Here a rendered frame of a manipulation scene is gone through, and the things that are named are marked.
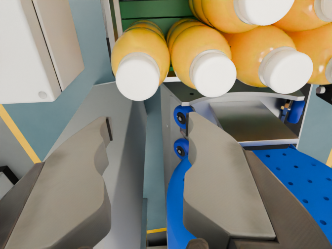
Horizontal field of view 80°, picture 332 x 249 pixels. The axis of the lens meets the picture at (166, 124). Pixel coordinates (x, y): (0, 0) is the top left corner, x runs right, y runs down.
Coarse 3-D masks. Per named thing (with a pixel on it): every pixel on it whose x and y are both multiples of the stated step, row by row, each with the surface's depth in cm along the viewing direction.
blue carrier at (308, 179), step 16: (272, 160) 34; (288, 160) 34; (304, 160) 34; (176, 176) 32; (288, 176) 31; (304, 176) 31; (320, 176) 31; (176, 192) 29; (304, 192) 29; (320, 192) 29; (176, 208) 27; (320, 208) 26; (176, 224) 25; (320, 224) 25; (176, 240) 24
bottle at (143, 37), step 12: (132, 24) 28; (144, 24) 26; (156, 24) 32; (120, 36) 23; (132, 36) 20; (144, 36) 20; (156, 36) 22; (120, 48) 20; (132, 48) 19; (144, 48) 19; (156, 48) 20; (120, 60) 20; (156, 60) 20; (168, 60) 22
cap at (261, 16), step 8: (240, 0) 16; (248, 0) 15; (256, 0) 15; (264, 0) 15; (272, 0) 15; (280, 0) 15; (288, 0) 15; (240, 8) 16; (248, 8) 15; (256, 8) 15; (264, 8) 15; (272, 8) 15; (280, 8) 15; (288, 8) 15; (248, 16) 16; (256, 16) 16; (264, 16) 16; (272, 16) 16; (280, 16) 16; (256, 24) 16; (264, 24) 16
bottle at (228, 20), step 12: (192, 0) 28; (204, 0) 21; (216, 0) 19; (228, 0) 18; (192, 12) 31; (204, 12) 22; (216, 12) 19; (228, 12) 18; (240, 12) 17; (216, 24) 21; (228, 24) 19; (240, 24) 19; (252, 24) 18
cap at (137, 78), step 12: (132, 60) 17; (144, 60) 17; (120, 72) 17; (132, 72) 17; (144, 72) 18; (156, 72) 18; (120, 84) 18; (132, 84) 18; (144, 84) 18; (156, 84) 18; (132, 96) 19; (144, 96) 19
